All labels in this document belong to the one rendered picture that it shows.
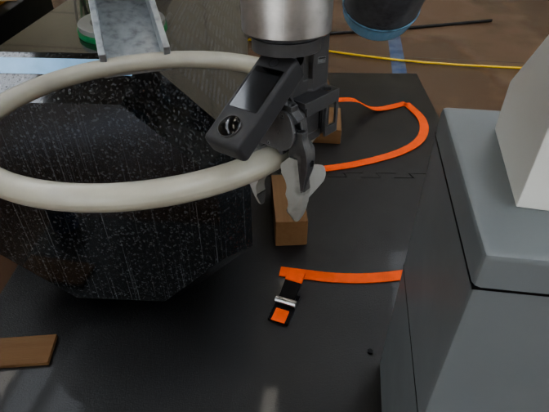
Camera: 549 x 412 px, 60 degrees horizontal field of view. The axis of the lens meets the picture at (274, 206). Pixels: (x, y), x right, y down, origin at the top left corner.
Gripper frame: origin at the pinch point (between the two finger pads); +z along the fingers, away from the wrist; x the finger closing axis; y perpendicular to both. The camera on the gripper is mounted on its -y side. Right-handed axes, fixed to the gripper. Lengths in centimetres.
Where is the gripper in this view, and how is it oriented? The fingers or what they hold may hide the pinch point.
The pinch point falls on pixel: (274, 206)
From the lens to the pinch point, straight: 58.3
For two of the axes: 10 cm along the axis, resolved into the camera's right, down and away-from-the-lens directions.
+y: 6.6, -4.3, 6.1
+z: 0.1, 8.2, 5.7
